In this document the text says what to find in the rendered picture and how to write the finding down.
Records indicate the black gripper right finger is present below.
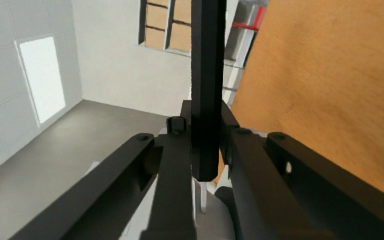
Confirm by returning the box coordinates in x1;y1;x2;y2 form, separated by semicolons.
219;100;384;240

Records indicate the grey frying pan with black handle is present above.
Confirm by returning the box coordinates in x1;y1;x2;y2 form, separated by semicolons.
191;37;236;240

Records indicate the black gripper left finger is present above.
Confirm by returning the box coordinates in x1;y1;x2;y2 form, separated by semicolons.
8;100;197;240

